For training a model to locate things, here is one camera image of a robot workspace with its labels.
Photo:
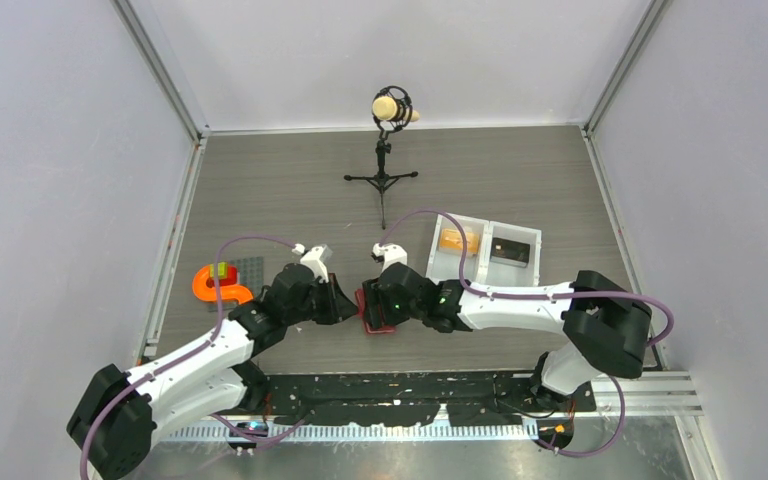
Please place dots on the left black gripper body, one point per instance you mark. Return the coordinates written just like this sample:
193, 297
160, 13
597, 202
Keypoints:
313, 306

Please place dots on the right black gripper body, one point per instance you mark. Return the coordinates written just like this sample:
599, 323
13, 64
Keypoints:
396, 314

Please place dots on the red card holder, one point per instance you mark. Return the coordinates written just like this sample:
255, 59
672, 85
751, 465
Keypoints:
372, 330

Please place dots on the orange credit card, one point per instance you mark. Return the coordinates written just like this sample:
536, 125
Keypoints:
451, 240

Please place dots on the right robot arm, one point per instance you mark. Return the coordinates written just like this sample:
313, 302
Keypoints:
606, 327

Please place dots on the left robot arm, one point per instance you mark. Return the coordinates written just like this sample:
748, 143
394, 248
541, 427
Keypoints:
122, 415

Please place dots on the black credit card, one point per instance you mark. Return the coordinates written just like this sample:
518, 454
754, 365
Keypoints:
510, 252

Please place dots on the grey studded baseplate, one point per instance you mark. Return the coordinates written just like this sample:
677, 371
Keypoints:
251, 274

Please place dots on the orange curved plastic piece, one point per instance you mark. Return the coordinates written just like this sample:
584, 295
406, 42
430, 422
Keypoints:
230, 288

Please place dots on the red toy block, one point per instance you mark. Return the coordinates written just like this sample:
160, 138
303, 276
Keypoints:
231, 280

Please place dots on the green toy block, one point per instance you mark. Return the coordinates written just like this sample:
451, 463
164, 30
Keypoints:
219, 270

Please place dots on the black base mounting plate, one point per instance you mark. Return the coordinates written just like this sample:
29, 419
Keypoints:
470, 398

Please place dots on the white two-compartment tray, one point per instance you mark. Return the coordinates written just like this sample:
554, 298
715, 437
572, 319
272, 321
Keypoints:
478, 268

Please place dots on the beige microphone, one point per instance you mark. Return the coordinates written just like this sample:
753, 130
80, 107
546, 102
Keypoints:
395, 110

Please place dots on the black microphone tripod stand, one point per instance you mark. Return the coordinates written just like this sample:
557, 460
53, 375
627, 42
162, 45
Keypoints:
382, 181

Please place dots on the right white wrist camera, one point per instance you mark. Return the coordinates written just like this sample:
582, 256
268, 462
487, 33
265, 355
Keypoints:
389, 254

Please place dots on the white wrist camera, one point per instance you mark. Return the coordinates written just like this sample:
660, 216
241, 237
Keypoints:
315, 259
389, 254

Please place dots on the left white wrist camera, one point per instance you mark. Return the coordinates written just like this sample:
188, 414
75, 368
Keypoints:
315, 259

